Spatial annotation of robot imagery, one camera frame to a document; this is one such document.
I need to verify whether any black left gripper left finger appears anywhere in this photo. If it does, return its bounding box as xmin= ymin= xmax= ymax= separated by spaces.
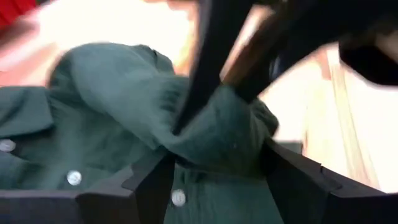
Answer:
xmin=0 ymin=152 xmax=177 ymax=224

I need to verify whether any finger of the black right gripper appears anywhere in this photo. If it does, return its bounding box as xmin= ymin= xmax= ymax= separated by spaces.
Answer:
xmin=222 ymin=4 xmax=312 ymax=104
xmin=172 ymin=0 xmax=251 ymax=137

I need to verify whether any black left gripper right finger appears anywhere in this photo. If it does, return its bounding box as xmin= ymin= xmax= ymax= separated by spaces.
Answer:
xmin=261 ymin=139 xmax=398 ymax=224

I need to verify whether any dark green button shirt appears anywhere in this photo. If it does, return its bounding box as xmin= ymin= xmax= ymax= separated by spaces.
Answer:
xmin=0 ymin=42 xmax=284 ymax=224

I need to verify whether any red plastic laundry bin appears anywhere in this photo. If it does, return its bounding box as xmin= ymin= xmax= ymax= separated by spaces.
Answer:
xmin=0 ymin=0 xmax=40 ymax=30

